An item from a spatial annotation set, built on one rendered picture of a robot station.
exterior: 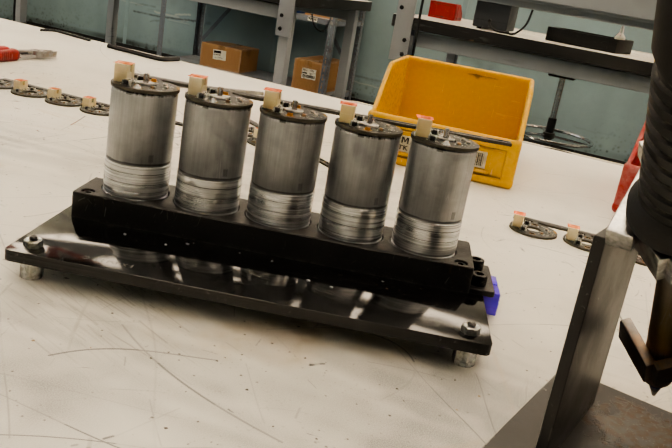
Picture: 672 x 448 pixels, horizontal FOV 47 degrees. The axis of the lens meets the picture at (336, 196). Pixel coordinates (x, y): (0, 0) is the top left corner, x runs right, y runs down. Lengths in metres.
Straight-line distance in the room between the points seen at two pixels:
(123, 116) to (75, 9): 5.91
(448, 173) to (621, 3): 2.22
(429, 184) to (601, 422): 0.10
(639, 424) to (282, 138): 0.15
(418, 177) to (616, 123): 4.37
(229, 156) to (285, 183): 0.02
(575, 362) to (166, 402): 0.10
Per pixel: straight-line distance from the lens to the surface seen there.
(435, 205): 0.27
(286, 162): 0.27
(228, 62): 4.97
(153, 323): 0.25
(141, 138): 0.29
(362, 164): 0.27
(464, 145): 0.28
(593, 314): 0.20
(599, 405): 0.25
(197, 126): 0.28
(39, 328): 0.25
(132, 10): 5.86
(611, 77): 2.55
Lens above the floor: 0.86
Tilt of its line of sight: 16 degrees down
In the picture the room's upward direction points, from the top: 10 degrees clockwise
